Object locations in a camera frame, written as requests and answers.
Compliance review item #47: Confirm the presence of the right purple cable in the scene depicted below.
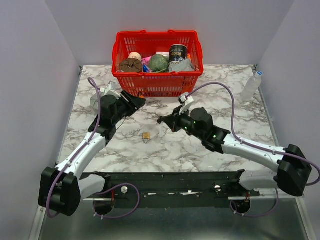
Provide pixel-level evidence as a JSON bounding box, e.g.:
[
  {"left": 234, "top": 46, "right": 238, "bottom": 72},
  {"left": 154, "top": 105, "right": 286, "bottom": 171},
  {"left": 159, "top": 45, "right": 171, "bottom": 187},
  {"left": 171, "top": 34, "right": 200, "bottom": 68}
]
[{"left": 186, "top": 82, "right": 320, "bottom": 218}]

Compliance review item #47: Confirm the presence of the brass padlock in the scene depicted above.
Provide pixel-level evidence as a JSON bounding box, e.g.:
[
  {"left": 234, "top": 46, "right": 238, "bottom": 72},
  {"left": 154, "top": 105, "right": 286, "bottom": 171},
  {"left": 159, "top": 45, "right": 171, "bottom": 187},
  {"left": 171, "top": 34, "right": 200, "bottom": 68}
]
[{"left": 142, "top": 132, "right": 151, "bottom": 144}]

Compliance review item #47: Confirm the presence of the black head key bunch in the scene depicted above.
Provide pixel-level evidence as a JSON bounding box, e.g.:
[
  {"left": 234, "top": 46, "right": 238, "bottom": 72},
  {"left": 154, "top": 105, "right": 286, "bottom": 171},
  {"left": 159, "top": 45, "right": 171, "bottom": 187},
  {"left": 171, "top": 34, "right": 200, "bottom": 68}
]
[{"left": 157, "top": 116, "right": 163, "bottom": 124}]

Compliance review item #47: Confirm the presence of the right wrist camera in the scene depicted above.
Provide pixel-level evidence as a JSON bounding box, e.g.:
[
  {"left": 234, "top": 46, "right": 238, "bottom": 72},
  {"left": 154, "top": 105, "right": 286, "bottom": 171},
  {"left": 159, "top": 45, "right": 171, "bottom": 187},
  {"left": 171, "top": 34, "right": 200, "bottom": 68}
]
[{"left": 178, "top": 92, "right": 194, "bottom": 115}]

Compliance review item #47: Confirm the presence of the clear plastic bottle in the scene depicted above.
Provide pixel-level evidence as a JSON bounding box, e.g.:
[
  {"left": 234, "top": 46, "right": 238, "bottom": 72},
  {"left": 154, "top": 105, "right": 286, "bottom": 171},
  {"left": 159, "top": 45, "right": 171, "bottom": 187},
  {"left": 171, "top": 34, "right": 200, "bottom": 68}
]
[{"left": 240, "top": 71, "right": 263, "bottom": 102}]

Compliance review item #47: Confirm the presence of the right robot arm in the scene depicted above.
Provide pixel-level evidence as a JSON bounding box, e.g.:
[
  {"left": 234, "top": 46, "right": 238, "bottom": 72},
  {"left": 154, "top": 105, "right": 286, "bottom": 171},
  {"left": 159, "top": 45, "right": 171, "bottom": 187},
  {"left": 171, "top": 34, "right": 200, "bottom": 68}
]
[{"left": 157, "top": 107, "right": 312, "bottom": 197}]

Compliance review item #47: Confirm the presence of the red plastic basket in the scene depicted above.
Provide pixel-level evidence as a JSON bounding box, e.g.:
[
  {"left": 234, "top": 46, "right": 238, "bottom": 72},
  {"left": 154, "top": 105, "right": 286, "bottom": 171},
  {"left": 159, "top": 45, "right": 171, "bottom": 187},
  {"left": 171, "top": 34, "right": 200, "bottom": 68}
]
[{"left": 112, "top": 29, "right": 204, "bottom": 98}]

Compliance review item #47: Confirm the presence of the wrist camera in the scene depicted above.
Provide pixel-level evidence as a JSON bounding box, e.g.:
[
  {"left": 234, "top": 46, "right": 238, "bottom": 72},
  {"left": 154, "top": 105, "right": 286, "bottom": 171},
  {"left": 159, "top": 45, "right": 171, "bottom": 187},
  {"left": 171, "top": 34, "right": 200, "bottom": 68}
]
[
  {"left": 178, "top": 92, "right": 194, "bottom": 115},
  {"left": 99, "top": 81, "right": 118, "bottom": 97}
]

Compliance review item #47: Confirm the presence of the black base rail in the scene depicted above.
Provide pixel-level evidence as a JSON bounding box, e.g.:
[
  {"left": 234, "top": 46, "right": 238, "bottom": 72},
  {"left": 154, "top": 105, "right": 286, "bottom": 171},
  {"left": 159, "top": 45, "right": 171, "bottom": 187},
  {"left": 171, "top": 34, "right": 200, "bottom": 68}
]
[{"left": 92, "top": 170, "right": 260, "bottom": 209}]

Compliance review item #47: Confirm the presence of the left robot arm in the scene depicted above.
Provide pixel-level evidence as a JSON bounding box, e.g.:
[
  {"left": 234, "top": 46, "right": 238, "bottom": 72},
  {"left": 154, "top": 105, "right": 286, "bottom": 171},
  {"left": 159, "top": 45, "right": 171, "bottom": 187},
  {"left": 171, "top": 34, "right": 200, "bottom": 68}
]
[{"left": 38, "top": 90, "right": 146, "bottom": 217}]

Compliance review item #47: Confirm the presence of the black can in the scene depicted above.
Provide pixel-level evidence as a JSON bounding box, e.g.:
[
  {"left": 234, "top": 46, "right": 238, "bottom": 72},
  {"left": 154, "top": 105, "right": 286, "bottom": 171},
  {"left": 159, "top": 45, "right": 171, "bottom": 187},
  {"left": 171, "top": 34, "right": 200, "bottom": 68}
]
[{"left": 168, "top": 44, "right": 188, "bottom": 63}]

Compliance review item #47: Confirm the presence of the grey wrapped roll on table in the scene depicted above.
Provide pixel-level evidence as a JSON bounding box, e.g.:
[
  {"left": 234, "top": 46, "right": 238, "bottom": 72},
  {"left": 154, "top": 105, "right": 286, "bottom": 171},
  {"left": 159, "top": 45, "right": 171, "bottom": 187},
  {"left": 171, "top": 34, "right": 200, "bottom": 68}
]
[{"left": 90, "top": 94, "right": 99, "bottom": 115}]

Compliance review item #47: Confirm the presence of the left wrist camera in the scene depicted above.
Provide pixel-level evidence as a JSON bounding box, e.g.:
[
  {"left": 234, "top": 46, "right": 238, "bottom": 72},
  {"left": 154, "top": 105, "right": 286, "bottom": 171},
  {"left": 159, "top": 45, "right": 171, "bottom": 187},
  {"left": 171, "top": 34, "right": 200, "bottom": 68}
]
[{"left": 99, "top": 81, "right": 118, "bottom": 97}]

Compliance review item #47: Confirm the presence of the beige egg shaped object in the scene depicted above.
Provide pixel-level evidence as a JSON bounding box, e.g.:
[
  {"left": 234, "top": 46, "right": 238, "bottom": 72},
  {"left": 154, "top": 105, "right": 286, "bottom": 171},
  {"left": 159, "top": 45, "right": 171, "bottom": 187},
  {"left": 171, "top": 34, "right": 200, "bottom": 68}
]
[{"left": 128, "top": 52, "right": 142, "bottom": 61}]

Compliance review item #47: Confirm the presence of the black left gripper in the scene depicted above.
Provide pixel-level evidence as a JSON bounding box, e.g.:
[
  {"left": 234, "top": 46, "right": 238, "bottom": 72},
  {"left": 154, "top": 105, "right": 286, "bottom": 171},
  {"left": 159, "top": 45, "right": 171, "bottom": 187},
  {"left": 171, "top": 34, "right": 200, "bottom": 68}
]
[{"left": 111, "top": 90, "right": 146, "bottom": 125}]

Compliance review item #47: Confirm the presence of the brown wrapped roll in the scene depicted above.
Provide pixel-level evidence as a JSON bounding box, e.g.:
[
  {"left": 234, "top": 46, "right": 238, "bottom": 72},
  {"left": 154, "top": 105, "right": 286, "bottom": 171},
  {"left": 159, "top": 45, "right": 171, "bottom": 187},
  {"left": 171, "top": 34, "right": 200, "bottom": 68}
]
[{"left": 119, "top": 58, "right": 143, "bottom": 73}]

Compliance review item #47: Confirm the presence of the green round ball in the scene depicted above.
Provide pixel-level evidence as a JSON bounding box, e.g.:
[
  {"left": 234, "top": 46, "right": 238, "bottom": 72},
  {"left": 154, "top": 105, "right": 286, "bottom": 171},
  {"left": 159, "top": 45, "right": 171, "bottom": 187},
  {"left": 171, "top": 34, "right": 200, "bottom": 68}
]
[{"left": 148, "top": 54, "right": 169, "bottom": 73}]

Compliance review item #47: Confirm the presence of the pink packet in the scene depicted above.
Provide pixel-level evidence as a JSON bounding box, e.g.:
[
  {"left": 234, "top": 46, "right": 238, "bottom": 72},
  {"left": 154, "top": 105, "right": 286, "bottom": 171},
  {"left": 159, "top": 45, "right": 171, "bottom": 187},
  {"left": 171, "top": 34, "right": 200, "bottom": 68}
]
[{"left": 141, "top": 56, "right": 152, "bottom": 73}]

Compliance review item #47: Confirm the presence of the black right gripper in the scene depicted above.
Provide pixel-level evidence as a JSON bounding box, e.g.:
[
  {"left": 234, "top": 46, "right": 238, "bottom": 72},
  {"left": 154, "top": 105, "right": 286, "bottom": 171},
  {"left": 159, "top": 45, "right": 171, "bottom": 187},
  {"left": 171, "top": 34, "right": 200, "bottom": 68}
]
[{"left": 162, "top": 105, "right": 204, "bottom": 141}]

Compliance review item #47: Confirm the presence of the orange black padlock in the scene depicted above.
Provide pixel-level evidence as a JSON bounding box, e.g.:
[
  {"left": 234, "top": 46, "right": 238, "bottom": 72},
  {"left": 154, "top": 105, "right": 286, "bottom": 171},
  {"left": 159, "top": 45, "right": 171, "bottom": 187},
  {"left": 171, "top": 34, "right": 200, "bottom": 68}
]
[{"left": 137, "top": 91, "right": 145, "bottom": 99}]

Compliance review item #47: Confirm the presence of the grey wrapped roll in basket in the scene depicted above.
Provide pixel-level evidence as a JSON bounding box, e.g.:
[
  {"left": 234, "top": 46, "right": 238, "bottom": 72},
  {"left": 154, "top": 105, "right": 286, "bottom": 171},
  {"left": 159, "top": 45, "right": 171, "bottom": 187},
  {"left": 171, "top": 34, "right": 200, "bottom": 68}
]
[{"left": 168, "top": 59, "right": 195, "bottom": 73}]

